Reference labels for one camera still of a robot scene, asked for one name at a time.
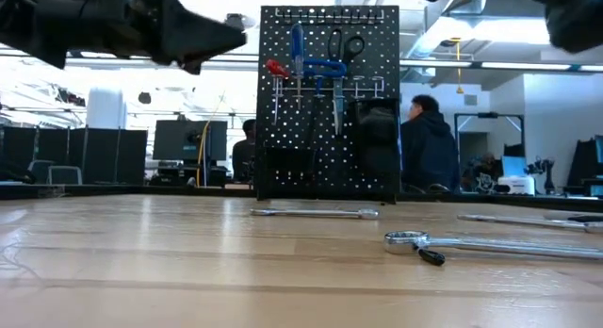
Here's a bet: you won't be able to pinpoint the laptop screen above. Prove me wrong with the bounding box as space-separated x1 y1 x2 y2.
500 155 530 177

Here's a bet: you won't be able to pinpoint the black hanging cable reel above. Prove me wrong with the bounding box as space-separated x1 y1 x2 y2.
223 12 248 33

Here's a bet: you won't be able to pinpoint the small black peg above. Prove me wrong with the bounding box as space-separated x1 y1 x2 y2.
417 248 447 268

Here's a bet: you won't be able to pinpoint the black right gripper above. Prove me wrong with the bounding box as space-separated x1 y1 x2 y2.
489 0 603 54

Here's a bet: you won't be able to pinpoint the silver combination wrench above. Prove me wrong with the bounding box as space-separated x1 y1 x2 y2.
382 229 603 262
455 213 603 236
249 206 380 221

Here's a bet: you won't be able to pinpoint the white ring holder rail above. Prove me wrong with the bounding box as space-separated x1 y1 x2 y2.
269 74 386 100

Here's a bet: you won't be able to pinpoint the person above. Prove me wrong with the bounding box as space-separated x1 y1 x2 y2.
464 151 501 193
399 93 462 193
231 118 258 184

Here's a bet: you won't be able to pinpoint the black monitor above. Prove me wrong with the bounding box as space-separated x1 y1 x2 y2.
152 119 229 162

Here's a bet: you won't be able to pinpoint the white column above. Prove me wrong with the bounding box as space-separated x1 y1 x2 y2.
85 86 128 131

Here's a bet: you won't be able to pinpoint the black handled scissors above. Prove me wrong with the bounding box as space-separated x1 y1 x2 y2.
326 27 367 137

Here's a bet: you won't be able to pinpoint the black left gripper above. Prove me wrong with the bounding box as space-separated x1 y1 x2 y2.
32 0 249 76

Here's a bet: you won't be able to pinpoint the blue T-handle hex key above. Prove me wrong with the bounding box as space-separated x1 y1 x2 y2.
301 57 349 99

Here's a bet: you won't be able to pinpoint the black aluminium rig frame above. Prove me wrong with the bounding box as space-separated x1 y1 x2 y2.
0 182 603 212

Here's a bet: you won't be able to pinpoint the white multi-hook rail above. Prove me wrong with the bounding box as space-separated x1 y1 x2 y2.
273 7 385 25

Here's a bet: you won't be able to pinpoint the yellow hanging cable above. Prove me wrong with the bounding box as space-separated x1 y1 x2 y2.
195 88 227 189

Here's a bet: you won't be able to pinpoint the dark monitor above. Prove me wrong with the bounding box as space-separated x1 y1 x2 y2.
566 134 603 198

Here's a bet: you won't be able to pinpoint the black metal stand frame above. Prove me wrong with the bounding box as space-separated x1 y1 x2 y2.
453 111 526 172

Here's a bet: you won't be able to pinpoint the white desktop device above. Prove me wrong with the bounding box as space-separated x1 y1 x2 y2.
497 173 538 197

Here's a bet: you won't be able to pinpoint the red T-handle hex key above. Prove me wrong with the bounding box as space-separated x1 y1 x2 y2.
264 58 291 127

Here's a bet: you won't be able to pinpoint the large black pegboard bin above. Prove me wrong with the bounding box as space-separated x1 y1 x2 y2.
262 145 318 189

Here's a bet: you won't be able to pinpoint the blue handled screwdriver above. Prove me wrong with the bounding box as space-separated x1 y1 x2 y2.
289 22 306 112

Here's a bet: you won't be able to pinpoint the grey office chair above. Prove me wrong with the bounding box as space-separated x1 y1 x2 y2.
27 158 84 186

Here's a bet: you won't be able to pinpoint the black perforated pegboard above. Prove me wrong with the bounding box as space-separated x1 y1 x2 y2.
254 4 402 205

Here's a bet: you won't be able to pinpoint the black partition screens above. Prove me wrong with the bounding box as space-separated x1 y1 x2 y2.
0 124 149 186

